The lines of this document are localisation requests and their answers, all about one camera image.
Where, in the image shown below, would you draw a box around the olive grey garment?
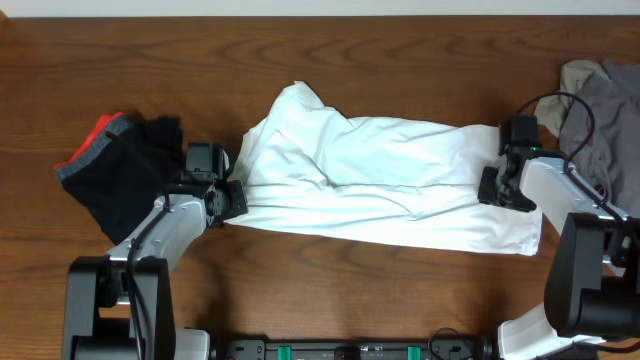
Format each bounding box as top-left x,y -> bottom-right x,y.
534,60 -> 610,138

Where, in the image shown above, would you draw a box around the folded black garment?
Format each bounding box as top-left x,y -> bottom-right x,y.
59,113 -> 185,245

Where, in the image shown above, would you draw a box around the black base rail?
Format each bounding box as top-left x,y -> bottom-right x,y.
217,329 -> 500,360

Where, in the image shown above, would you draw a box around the dark grey garment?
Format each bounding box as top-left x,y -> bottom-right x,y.
561,60 -> 639,217

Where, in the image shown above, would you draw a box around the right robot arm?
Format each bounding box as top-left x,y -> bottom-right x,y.
476,146 -> 639,359

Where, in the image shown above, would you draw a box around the white t-shirt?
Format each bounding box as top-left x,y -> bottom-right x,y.
233,82 -> 542,256

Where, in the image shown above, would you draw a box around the folded red garment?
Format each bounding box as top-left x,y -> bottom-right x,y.
54,112 -> 124,170

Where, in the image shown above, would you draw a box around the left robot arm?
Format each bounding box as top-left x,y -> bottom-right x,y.
62,172 -> 248,359

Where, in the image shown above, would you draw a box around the folded grey garment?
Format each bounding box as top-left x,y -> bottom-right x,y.
54,114 -> 134,182

